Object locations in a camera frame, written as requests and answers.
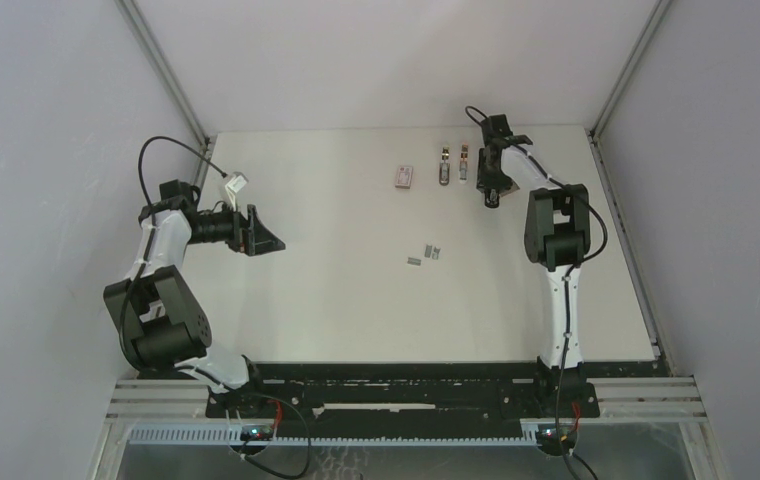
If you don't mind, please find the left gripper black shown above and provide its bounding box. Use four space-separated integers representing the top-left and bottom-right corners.
186 199 284 257

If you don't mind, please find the pink and white stapler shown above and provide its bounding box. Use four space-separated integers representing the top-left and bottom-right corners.
458 143 469 184

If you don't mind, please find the grey small stapler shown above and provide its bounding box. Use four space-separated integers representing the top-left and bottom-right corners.
439 145 451 186

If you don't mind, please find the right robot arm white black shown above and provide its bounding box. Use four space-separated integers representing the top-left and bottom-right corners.
466 107 609 370

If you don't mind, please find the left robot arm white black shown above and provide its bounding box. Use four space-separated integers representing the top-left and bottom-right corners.
103 172 286 417

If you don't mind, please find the staple box red white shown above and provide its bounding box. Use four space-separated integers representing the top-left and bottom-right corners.
394 165 414 190

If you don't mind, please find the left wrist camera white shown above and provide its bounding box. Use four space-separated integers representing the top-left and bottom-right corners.
220 171 248 211

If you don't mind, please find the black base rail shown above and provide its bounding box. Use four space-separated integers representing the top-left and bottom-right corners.
205 362 601 440

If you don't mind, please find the white cable duct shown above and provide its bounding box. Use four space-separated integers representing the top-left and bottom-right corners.
128 425 540 447

